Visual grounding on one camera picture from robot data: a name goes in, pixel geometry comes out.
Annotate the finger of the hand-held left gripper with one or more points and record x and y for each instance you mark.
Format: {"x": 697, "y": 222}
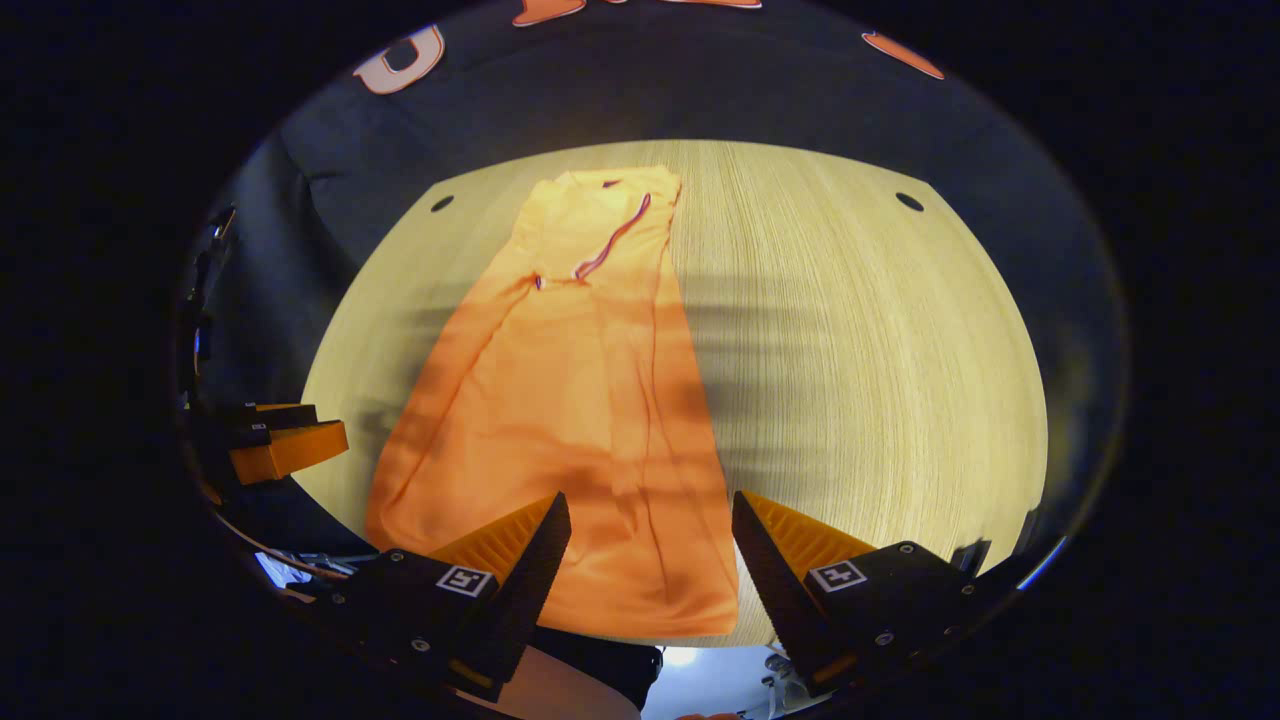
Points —
{"x": 295, "y": 452}
{"x": 270, "y": 418}

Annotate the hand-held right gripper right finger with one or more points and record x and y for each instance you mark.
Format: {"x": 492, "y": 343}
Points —
{"x": 780, "y": 600}

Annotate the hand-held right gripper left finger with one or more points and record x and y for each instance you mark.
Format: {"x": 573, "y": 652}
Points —
{"x": 520, "y": 600}

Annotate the orange T-shirt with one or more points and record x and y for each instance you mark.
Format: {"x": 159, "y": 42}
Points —
{"x": 560, "y": 400}

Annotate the grey metal fixture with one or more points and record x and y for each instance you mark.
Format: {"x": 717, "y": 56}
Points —
{"x": 785, "y": 670}

